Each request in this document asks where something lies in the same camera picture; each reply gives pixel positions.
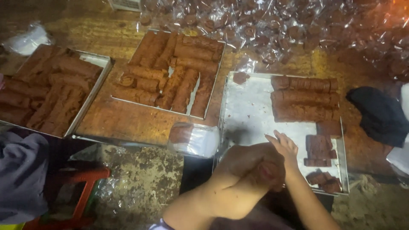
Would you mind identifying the person's left hand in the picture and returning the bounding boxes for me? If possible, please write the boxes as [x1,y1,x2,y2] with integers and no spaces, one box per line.
[231,142,287,192]

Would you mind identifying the person's right hand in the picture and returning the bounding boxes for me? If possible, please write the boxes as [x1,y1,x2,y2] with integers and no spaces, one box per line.
[265,130,299,167]

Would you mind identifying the metal tray with cut pieces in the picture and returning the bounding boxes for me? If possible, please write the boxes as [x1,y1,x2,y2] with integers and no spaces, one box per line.
[213,72,350,196]

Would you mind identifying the long brown sweet roll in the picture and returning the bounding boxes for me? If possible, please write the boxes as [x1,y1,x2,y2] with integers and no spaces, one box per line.
[273,105,341,123]
[270,90,340,108]
[271,75,339,93]

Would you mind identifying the block of cut brown slices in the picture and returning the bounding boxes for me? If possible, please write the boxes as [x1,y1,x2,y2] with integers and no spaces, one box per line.
[305,134,338,160]

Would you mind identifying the thin brown slice strip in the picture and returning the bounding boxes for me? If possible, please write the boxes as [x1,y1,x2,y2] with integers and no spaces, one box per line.
[303,158,332,167]

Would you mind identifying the short brown roll piece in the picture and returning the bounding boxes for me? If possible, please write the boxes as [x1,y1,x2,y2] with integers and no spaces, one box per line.
[316,120,343,137]

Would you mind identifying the crumbled brown slice pieces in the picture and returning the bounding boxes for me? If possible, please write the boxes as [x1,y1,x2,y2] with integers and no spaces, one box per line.
[306,171,343,194]

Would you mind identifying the small round brown piece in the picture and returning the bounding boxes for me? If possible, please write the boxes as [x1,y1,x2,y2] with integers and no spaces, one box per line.
[232,72,251,85]

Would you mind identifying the stack of clear wrappers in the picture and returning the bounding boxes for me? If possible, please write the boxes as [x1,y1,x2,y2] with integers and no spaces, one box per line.
[167,122,221,159]

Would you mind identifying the metal tray with gaps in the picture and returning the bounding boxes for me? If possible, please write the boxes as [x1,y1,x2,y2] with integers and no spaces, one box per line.
[111,29,226,121]

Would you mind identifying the black cloth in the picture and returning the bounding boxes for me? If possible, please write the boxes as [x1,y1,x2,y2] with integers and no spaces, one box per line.
[346,86,409,148]

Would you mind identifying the pile of cellophane wrapped sweets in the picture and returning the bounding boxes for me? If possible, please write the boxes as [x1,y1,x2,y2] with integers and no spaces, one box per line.
[137,0,409,82]

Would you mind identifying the heap of brown rolls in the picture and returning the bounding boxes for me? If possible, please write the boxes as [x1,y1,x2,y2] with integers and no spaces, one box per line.
[113,30,225,118]
[0,45,103,137]

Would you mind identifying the person's white sleeve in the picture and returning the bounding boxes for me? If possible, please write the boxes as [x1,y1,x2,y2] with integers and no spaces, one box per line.
[148,218,177,230]

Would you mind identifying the crumpled clear plastic sheet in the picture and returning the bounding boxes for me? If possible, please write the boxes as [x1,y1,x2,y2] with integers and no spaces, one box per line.
[95,177,121,199]

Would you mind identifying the red plastic stool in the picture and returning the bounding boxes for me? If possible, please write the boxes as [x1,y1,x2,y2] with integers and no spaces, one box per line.
[23,167,112,230]

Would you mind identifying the full metal tray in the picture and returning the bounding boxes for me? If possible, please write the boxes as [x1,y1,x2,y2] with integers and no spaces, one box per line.
[0,44,114,139]

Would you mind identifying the white box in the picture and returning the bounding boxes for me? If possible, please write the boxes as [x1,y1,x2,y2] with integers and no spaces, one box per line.
[108,0,143,13]

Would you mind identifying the grey cloth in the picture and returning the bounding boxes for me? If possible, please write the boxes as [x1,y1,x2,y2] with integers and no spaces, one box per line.
[0,130,50,225]

